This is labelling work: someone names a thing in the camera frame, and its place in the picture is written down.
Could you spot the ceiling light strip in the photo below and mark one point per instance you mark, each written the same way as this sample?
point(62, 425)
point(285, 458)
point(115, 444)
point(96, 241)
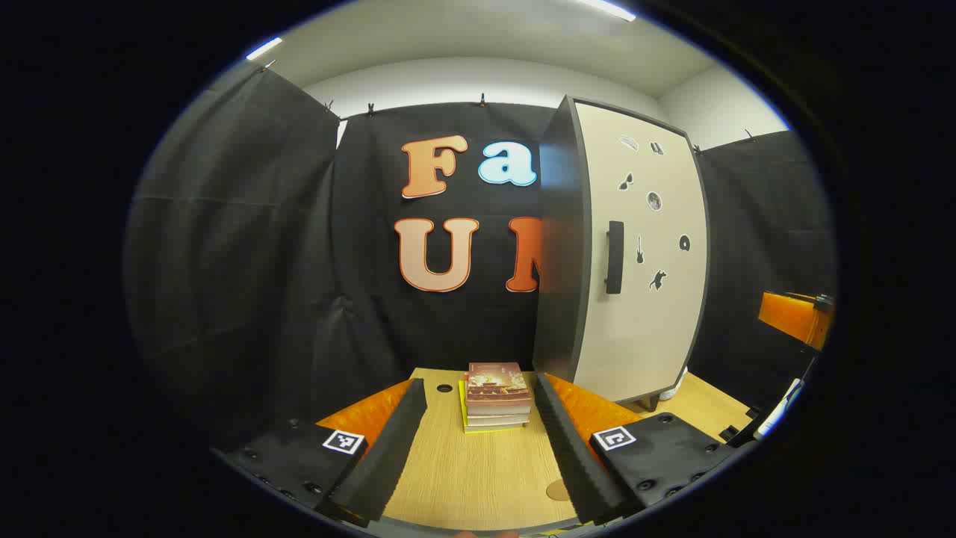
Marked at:
point(609, 10)
point(264, 48)

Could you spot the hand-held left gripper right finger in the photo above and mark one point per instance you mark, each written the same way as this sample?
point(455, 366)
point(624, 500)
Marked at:
point(571, 456)

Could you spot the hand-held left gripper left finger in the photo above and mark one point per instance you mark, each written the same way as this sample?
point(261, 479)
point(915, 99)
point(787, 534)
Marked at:
point(388, 456)

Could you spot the grey cabinet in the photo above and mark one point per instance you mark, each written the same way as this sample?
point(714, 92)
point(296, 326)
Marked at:
point(560, 261)

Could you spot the small white object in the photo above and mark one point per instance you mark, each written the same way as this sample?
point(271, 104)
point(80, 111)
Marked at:
point(672, 388)

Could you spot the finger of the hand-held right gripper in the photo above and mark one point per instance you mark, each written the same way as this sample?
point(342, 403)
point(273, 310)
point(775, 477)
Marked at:
point(792, 317)

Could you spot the thin pale book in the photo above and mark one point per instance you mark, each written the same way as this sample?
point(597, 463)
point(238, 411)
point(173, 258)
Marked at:
point(497, 421)

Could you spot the yellow cover book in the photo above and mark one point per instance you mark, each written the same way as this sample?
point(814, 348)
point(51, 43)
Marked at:
point(462, 411)

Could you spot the white metal bar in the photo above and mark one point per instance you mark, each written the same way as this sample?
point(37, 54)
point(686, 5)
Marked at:
point(777, 411)

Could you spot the black clamp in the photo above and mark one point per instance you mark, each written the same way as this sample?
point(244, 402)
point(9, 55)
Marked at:
point(730, 433)
point(750, 412)

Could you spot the black backdrop cloth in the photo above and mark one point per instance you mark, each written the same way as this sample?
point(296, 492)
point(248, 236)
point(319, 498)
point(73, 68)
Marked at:
point(261, 261)

